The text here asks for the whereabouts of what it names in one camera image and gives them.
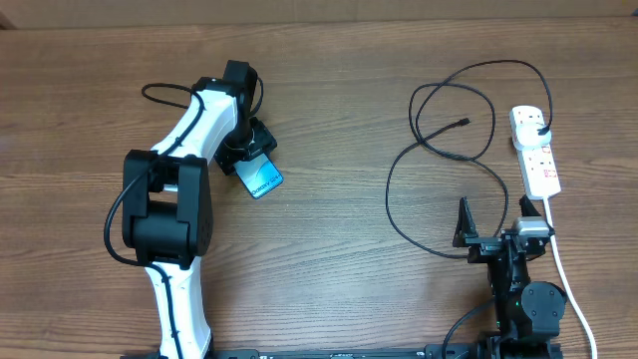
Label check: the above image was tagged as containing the black USB charging cable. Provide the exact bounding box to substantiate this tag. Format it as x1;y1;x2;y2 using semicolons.
384;59;554;260

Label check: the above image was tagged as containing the white power strip cord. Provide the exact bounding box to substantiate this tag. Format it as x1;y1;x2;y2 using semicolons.
541;196;599;359

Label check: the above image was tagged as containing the Samsung Galaxy smartphone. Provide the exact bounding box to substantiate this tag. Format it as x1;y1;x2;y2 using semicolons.
234;154;284;199

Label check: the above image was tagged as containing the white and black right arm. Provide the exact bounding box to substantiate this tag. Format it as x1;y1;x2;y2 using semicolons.
442;196;567;358

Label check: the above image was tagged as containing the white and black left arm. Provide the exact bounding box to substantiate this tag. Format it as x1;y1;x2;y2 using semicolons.
112;60;284;358

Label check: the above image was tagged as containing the white charger adapter plug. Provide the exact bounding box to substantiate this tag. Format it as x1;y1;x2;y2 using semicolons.
512;123;552;152

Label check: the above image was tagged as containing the white power strip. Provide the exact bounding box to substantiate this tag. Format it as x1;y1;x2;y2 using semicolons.
509;106;561;200

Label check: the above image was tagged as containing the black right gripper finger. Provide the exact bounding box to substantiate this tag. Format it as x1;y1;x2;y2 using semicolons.
518;194;541;217
453;197;479;247

